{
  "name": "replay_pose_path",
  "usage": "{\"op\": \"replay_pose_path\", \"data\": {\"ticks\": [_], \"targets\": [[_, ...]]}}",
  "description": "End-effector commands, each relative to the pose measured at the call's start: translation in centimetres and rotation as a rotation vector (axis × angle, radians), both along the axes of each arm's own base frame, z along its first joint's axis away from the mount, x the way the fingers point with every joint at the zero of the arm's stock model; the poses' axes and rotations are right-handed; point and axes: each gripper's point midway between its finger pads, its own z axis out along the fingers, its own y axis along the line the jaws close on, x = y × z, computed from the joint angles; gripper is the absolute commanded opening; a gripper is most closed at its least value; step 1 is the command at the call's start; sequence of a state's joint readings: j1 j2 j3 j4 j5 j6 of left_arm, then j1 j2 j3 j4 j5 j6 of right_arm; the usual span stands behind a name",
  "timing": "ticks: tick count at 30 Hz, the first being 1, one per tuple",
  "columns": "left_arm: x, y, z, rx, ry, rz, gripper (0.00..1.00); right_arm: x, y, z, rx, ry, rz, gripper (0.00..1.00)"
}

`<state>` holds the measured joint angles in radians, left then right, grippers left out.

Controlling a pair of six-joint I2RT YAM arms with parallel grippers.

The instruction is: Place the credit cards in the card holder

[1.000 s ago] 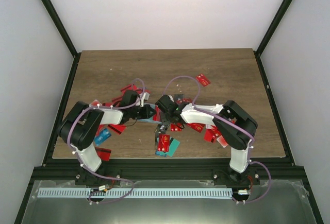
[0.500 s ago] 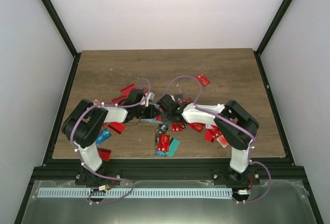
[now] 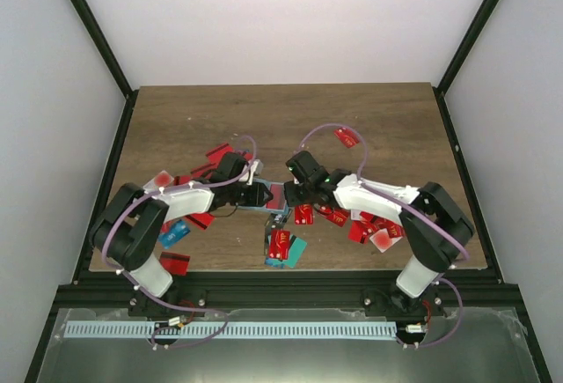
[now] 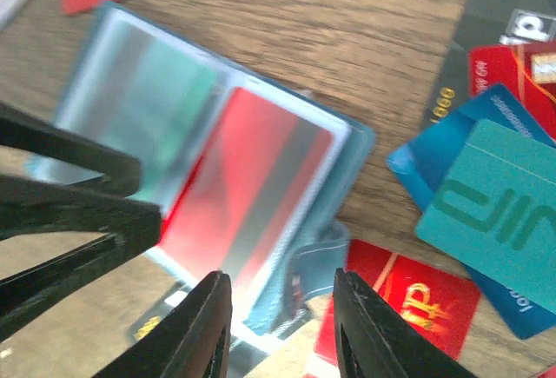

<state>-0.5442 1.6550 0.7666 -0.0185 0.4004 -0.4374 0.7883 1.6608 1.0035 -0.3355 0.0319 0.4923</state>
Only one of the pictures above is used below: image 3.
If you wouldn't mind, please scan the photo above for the red VIP card right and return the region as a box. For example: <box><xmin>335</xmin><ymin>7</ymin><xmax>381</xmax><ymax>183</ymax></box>
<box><xmin>321</xmin><ymin>209</ymin><xmax>350</xmax><ymax>227</ymax></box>

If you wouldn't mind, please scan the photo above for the lone red card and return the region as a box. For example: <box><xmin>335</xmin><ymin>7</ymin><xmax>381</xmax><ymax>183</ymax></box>
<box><xmin>333</xmin><ymin>127</ymin><xmax>360</xmax><ymax>148</ymax></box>

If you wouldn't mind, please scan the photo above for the white red circle card right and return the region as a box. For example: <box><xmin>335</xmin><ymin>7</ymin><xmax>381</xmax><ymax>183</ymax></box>
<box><xmin>369</xmin><ymin>229</ymin><xmax>404</xmax><ymax>253</ymax></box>

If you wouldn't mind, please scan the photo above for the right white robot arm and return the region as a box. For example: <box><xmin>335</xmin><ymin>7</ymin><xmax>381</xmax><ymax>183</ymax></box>
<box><xmin>284</xmin><ymin>151</ymin><xmax>475</xmax><ymax>315</ymax></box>

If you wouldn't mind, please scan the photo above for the white red circle card left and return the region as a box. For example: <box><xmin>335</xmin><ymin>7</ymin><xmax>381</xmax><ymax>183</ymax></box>
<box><xmin>143</xmin><ymin>170</ymin><xmax>174</xmax><ymax>192</ymax></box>

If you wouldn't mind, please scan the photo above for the red card black stripe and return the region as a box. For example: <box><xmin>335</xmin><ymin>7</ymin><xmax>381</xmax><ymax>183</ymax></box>
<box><xmin>159</xmin><ymin>252</ymin><xmax>190</xmax><ymax>276</ymax></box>
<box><xmin>266</xmin><ymin>182</ymin><xmax>287</xmax><ymax>210</ymax></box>

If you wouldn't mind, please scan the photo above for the blue leather card holder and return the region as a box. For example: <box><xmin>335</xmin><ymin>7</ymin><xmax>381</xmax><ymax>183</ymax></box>
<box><xmin>240</xmin><ymin>179</ymin><xmax>289</xmax><ymax>215</ymax></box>

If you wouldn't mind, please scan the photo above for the red vip card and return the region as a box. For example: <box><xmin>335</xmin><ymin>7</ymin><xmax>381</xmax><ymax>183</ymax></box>
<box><xmin>267</xmin><ymin>230</ymin><xmax>291</xmax><ymax>261</ymax></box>
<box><xmin>321</xmin><ymin>209</ymin><xmax>350</xmax><ymax>227</ymax></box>

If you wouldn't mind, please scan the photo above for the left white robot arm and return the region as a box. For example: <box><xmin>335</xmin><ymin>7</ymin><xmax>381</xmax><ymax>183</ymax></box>
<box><xmin>88</xmin><ymin>151</ymin><xmax>274</xmax><ymax>316</ymax></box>

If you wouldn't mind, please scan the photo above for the light blue slotted cable duct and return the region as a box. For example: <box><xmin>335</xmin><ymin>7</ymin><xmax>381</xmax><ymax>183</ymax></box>
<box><xmin>64</xmin><ymin>320</ymin><xmax>397</xmax><ymax>341</ymax></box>

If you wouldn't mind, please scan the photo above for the red VIP card front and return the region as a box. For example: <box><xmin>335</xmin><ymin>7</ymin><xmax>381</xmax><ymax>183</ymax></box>
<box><xmin>267</xmin><ymin>230</ymin><xmax>291</xmax><ymax>261</ymax></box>

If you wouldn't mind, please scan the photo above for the red chip card upright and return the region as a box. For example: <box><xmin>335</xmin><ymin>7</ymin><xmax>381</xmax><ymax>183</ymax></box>
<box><xmin>294</xmin><ymin>204</ymin><xmax>314</xmax><ymax>225</ymax></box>

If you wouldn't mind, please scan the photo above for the white red circle card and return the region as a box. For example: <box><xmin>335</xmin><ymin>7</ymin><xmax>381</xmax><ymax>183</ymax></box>
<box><xmin>369</xmin><ymin>229</ymin><xmax>404</xmax><ymax>253</ymax></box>
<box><xmin>143</xmin><ymin>170</ymin><xmax>174</xmax><ymax>192</ymax></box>

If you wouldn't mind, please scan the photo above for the red card black stripe front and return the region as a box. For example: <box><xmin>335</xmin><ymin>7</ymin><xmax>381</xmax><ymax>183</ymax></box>
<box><xmin>159</xmin><ymin>252</ymin><xmax>190</xmax><ymax>276</ymax></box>

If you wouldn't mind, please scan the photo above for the black aluminium frame rail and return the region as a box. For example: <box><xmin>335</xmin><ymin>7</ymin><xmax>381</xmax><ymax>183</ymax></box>
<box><xmin>53</xmin><ymin>269</ymin><xmax>523</xmax><ymax>311</ymax></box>

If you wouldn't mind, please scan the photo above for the blue card left pile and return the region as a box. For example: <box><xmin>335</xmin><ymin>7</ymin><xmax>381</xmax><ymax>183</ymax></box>
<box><xmin>158</xmin><ymin>220</ymin><xmax>190</xmax><ymax>249</ymax></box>

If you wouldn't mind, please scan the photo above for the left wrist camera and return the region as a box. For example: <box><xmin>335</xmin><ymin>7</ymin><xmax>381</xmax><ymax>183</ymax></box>
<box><xmin>246</xmin><ymin>159</ymin><xmax>263</xmax><ymax>185</ymax></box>

